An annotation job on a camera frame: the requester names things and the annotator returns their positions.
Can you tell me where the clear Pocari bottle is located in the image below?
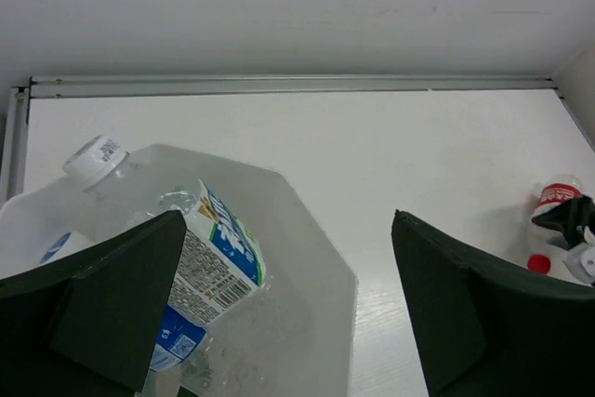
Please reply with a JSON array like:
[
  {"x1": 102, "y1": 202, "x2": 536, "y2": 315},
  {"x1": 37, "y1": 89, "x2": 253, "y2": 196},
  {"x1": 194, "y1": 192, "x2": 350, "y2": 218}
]
[{"x1": 39, "y1": 232, "x2": 94, "y2": 265}]

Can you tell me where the blue label Pocari bottle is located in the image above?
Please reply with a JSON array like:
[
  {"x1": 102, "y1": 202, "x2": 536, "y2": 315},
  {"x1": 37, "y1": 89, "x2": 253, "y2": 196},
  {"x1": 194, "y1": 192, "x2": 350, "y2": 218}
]
[{"x1": 150, "y1": 305, "x2": 206, "y2": 372}]

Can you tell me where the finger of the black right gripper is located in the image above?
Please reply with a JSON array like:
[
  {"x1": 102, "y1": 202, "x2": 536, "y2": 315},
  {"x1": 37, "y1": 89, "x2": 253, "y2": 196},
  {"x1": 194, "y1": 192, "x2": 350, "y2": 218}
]
[{"x1": 531, "y1": 195, "x2": 594, "y2": 248}]

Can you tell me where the aluminium table frame rail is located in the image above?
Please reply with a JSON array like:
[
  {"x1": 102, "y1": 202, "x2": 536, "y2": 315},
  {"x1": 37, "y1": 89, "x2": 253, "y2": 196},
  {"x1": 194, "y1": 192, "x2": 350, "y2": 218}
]
[{"x1": 0, "y1": 73, "x2": 595, "y2": 203}]

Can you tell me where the translucent white plastic bin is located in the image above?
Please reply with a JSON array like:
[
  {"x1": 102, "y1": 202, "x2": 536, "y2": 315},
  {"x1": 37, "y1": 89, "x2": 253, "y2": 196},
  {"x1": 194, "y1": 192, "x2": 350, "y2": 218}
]
[{"x1": 1, "y1": 144, "x2": 357, "y2": 396}]

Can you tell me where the red label clear bottle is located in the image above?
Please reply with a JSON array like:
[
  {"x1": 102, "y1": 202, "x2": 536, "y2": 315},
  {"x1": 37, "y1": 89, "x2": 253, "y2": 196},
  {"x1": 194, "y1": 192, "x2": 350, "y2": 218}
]
[{"x1": 527, "y1": 173, "x2": 587, "y2": 275}]

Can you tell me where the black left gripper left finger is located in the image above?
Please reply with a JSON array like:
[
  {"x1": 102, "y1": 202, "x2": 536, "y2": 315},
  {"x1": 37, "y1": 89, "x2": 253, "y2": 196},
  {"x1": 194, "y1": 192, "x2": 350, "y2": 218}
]
[{"x1": 1, "y1": 211, "x2": 186, "y2": 396}]

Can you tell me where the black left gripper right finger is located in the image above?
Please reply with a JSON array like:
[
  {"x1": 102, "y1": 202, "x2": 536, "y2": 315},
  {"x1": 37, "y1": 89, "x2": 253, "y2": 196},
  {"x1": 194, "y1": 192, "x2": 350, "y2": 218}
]
[{"x1": 391, "y1": 211, "x2": 594, "y2": 396}]

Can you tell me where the clear bottle white label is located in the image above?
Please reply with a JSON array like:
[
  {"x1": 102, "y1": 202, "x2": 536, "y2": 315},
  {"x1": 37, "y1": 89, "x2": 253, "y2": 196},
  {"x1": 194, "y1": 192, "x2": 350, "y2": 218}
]
[{"x1": 63, "y1": 136, "x2": 266, "y2": 325}]

